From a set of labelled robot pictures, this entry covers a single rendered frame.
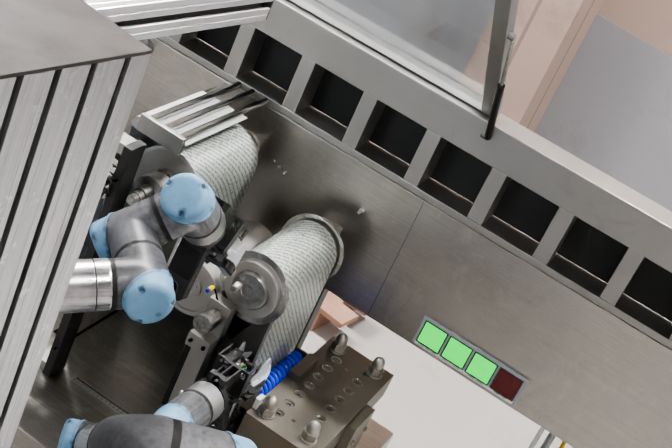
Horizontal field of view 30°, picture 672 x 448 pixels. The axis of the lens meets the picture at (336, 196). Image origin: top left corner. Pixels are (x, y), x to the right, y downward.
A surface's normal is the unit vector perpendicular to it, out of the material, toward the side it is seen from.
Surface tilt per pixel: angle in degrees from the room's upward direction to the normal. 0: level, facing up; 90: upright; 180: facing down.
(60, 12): 0
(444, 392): 0
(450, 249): 90
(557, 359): 90
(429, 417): 0
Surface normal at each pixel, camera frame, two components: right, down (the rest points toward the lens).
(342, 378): 0.37, -0.82
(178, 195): -0.08, -0.32
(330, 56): -0.42, 0.27
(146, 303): 0.29, 0.55
